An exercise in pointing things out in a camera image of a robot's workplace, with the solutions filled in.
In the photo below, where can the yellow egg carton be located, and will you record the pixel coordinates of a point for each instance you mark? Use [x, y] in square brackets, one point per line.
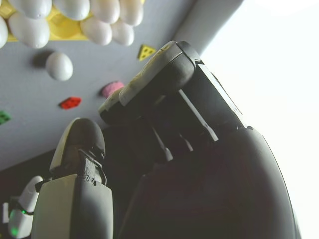
[63, 27]

